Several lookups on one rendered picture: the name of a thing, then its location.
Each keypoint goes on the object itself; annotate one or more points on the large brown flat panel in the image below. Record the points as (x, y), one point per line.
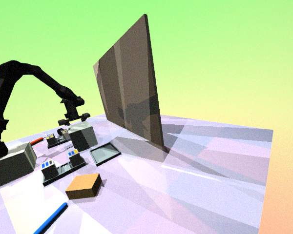
(126, 80)

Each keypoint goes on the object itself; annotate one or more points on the blue rod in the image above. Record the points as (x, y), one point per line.
(42, 228)

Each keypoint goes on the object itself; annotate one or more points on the tan rectangular block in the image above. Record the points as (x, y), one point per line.
(84, 186)

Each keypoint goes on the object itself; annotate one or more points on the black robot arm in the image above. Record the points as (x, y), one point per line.
(11, 72)

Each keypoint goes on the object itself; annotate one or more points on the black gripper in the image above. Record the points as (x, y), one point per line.
(73, 115)

